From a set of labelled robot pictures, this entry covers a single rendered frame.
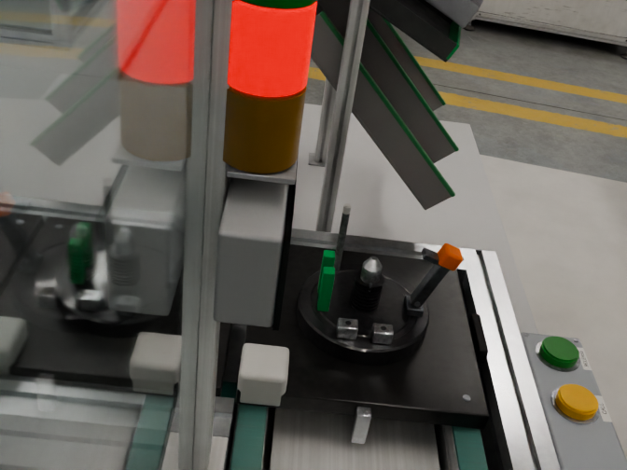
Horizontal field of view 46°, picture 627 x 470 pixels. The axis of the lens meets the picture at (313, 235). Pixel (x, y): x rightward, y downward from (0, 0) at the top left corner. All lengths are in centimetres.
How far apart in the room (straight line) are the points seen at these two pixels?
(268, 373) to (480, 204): 66
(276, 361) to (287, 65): 36
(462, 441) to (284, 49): 45
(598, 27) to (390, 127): 413
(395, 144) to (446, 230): 29
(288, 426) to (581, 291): 54
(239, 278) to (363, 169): 85
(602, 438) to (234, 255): 46
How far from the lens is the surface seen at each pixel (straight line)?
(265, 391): 70
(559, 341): 84
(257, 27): 40
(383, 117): 90
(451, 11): 88
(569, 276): 115
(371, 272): 74
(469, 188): 129
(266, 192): 46
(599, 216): 133
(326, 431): 75
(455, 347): 79
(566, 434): 76
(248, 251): 43
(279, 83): 41
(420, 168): 92
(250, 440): 69
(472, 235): 117
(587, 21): 496
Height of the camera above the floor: 149
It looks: 35 degrees down
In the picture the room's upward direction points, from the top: 9 degrees clockwise
